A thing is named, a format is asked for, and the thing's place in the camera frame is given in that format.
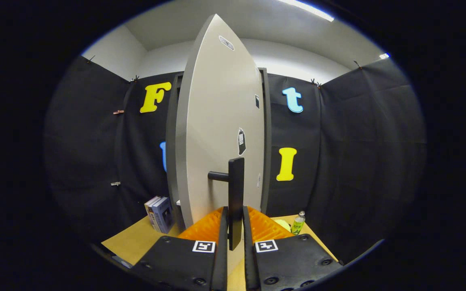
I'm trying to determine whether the black backdrop cloth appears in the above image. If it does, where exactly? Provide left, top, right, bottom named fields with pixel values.
left=45, top=57, right=427, bottom=263

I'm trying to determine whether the blue book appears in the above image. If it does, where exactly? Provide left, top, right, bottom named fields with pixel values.
left=151, top=197, right=174, bottom=234

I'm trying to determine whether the grey shoe cabinet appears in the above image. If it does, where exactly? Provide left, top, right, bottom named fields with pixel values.
left=165, top=68, right=272, bottom=233

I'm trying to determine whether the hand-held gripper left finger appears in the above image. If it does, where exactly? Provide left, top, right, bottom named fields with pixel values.
left=130, top=206, right=229, bottom=291

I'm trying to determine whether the white book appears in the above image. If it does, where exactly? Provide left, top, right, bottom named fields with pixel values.
left=144, top=196, right=161, bottom=227

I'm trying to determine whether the green drink bottle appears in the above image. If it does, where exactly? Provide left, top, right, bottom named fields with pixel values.
left=290, top=211, right=306, bottom=235

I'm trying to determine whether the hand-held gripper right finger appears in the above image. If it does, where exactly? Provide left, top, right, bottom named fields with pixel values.
left=242, top=206, right=343, bottom=291

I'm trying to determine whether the black door handle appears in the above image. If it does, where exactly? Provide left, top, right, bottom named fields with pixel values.
left=208, top=157, right=245, bottom=251

